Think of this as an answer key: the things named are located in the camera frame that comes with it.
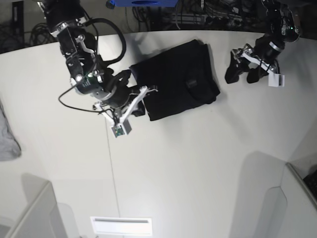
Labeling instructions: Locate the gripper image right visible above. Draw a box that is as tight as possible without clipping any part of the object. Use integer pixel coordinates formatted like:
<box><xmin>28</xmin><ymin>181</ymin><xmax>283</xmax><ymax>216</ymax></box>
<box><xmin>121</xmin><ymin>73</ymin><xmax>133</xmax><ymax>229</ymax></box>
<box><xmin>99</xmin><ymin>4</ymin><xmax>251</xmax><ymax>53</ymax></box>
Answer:
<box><xmin>224</xmin><ymin>37</ymin><xmax>285</xmax><ymax>84</ymax></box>

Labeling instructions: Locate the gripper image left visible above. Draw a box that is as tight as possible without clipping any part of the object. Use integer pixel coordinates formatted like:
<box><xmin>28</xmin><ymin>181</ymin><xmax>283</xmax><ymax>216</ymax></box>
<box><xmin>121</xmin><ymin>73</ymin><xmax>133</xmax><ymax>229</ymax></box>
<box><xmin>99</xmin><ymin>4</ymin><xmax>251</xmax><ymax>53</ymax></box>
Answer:
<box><xmin>93</xmin><ymin>70</ymin><xmax>158</xmax><ymax>124</ymax></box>

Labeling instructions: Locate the black T-shirt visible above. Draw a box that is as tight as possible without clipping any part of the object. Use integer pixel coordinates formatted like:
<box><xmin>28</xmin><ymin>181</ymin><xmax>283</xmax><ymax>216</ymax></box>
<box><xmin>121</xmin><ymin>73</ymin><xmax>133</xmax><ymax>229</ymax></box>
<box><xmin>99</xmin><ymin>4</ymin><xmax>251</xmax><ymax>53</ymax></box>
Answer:
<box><xmin>130</xmin><ymin>40</ymin><xmax>220</xmax><ymax>121</ymax></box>

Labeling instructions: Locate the blue box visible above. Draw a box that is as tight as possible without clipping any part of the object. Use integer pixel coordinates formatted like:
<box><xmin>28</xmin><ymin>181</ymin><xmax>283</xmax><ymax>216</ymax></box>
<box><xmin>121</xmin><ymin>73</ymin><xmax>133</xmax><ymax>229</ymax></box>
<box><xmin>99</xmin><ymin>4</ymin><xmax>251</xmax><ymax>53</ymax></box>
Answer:
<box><xmin>113</xmin><ymin>0</ymin><xmax>178</xmax><ymax>7</ymax></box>

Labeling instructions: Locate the grey cloth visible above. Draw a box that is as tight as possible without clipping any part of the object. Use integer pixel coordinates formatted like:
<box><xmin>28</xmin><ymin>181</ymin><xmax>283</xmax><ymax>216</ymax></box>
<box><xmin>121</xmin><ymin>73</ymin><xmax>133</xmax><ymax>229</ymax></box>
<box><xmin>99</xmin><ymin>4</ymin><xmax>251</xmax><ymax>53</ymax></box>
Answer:
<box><xmin>0</xmin><ymin>102</ymin><xmax>22</xmax><ymax>162</ymax></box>

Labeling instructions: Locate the white bin right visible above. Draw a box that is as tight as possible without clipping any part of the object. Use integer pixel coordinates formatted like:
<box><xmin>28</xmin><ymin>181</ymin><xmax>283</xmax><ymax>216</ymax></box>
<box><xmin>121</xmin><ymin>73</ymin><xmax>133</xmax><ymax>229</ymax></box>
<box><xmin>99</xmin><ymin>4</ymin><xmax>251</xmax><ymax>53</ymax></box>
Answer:
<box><xmin>257</xmin><ymin>163</ymin><xmax>317</xmax><ymax>238</ymax></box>

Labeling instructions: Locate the white bin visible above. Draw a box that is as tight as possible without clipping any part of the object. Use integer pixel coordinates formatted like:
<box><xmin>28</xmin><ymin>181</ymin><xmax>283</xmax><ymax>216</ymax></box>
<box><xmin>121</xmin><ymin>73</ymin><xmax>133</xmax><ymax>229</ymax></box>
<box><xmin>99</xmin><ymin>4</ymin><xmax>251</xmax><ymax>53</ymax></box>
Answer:
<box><xmin>5</xmin><ymin>181</ymin><xmax>68</xmax><ymax>238</ymax></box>
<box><xmin>257</xmin><ymin>163</ymin><xmax>317</xmax><ymax>238</ymax></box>

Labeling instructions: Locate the white bin left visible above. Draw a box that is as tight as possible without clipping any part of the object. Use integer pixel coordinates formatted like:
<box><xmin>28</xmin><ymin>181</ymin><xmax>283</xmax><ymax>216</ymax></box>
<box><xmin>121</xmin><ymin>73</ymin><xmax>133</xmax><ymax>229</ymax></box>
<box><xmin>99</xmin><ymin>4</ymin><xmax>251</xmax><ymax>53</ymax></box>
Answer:
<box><xmin>5</xmin><ymin>181</ymin><xmax>68</xmax><ymax>238</ymax></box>

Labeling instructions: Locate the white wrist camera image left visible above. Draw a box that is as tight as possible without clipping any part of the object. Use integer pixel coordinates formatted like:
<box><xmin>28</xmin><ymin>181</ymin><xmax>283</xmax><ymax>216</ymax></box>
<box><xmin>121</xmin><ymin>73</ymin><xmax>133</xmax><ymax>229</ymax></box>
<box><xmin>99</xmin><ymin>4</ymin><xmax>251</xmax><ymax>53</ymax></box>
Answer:
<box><xmin>111</xmin><ymin>120</ymin><xmax>132</xmax><ymax>138</ymax></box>

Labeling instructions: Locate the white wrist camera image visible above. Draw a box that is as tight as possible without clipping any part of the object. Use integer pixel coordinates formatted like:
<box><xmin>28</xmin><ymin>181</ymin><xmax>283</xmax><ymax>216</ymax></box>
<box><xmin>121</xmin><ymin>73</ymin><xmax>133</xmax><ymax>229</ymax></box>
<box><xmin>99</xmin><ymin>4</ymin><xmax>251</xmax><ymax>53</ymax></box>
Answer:
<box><xmin>268</xmin><ymin>73</ymin><xmax>285</xmax><ymax>87</ymax></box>
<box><xmin>111</xmin><ymin>120</ymin><xmax>132</xmax><ymax>138</ymax></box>

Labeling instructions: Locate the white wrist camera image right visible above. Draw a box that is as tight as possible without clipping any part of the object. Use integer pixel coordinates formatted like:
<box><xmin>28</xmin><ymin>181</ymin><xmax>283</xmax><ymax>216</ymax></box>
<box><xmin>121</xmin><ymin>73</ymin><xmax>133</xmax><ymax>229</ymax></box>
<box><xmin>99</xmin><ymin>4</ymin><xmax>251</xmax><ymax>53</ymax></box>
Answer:
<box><xmin>268</xmin><ymin>73</ymin><xmax>285</xmax><ymax>87</ymax></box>

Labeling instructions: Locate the coiled black cable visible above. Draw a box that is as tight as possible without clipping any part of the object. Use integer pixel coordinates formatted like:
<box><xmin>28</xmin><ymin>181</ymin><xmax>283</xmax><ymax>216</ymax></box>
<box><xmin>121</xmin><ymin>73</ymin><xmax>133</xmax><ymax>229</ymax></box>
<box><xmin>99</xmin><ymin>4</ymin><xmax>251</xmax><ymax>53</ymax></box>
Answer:
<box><xmin>29</xmin><ymin>22</ymin><xmax>54</xmax><ymax>47</ymax></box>

